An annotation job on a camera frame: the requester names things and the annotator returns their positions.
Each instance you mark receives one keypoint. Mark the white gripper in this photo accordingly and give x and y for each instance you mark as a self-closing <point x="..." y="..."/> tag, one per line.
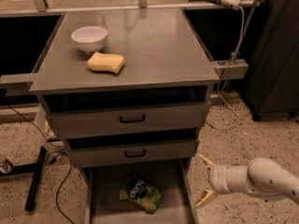
<point x="218" y="178"/>

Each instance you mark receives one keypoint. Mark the green rice chip bag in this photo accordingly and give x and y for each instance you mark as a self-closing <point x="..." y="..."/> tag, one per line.
<point x="139" y="191"/>

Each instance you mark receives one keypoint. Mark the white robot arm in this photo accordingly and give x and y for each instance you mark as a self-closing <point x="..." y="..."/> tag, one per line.
<point x="262" y="178"/>

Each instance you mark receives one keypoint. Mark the bottom open grey drawer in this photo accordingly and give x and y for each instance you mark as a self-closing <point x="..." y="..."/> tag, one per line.
<point x="175" y="206"/>

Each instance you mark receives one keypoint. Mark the middle grey drawer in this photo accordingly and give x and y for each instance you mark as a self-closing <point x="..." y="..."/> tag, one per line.
<point x="156" y="151"/>

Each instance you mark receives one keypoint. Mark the grey drawer cabinet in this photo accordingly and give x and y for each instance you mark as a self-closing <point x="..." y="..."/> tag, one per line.
<point x="164" y="65"/>

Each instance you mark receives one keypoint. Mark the top grey drawer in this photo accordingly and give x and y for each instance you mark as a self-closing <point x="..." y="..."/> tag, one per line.
<point x="143" y="119"/>

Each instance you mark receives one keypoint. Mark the dark cabinet at right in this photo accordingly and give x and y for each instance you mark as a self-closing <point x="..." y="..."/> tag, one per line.
<point x="271" y="84"/>

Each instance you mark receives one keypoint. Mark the yellow sponge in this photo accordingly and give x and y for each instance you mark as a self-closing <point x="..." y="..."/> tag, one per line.
<point x="103" y="62"/>

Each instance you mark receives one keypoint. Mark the black metal stand leg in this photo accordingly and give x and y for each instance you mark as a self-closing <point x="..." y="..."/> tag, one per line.
<point x="36" y="170"/>

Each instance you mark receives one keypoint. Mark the white ceramic bowl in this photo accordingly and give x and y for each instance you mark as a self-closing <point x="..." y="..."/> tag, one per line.
<point x="90" y="38"/>

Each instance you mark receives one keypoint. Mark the small object on floor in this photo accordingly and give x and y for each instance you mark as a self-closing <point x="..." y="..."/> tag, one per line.
<point x="6" y="166"/>

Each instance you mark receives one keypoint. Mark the grey side rail bracket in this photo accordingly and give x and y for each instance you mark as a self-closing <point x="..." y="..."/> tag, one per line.
<point x="226" y="71"/>

